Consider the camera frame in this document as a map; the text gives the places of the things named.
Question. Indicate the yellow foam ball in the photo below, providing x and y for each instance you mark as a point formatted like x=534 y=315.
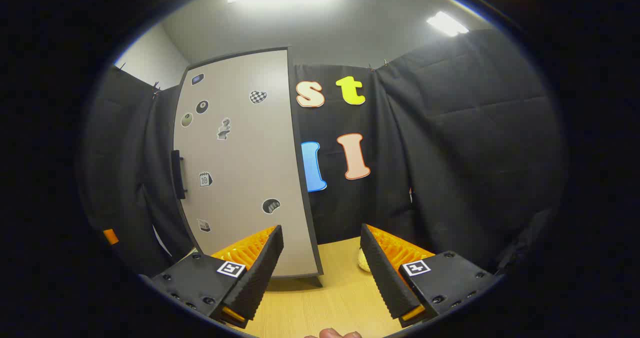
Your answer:
x=364 y=263

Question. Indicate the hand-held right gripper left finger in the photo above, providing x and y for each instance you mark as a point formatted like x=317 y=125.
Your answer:
x=260 y=278

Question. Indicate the black backdrop cloth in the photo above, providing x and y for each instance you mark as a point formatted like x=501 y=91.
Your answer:
x=450 y=153

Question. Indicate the grey cabinet door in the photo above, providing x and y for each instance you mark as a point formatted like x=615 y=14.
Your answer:
x=240 y=168

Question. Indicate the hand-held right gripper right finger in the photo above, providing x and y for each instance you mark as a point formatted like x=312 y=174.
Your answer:
x=382 y=278

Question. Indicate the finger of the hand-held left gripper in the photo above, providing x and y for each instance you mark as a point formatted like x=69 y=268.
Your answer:
x=111 y=236

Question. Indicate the dark grey cabinet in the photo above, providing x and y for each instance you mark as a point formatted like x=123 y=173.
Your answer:
x=316 y=258

